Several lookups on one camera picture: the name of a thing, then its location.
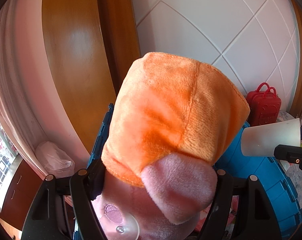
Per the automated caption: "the large white paper roll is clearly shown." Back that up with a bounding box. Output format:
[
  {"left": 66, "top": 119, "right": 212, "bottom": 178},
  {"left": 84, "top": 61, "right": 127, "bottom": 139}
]
[{"left": 241, "top": 118, "right": 301, "bottom": 157}]

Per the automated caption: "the red toy suitcase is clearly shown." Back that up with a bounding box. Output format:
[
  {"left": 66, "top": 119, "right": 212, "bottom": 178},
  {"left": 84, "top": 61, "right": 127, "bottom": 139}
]
[{"left": 246, "top": 82, "right": 282, "bottom": 126}]

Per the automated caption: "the pink pig plush orange hood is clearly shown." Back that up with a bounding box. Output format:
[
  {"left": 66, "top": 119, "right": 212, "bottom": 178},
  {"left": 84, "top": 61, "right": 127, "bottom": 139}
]
[{"left": 92, "top": 52, "right": 250, "bottom": 239}]

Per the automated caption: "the pink plastic bag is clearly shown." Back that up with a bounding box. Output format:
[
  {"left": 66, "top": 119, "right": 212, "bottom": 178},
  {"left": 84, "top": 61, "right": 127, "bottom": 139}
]
[{"left": 35, "top": 141, "right": 75, "bottom": 178}]

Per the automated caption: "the blue plastic storage crate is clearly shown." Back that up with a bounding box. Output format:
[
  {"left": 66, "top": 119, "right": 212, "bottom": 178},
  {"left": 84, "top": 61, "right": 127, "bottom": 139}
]
[{"left": 73, "top": 102, "right": 302, "bottom": 240}]

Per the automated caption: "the dark red wooden cabinet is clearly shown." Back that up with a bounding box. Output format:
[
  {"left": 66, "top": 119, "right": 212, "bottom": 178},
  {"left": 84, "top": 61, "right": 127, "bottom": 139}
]
[{"left": 0, "top": 160, "right": 43, "bottom": 231}]

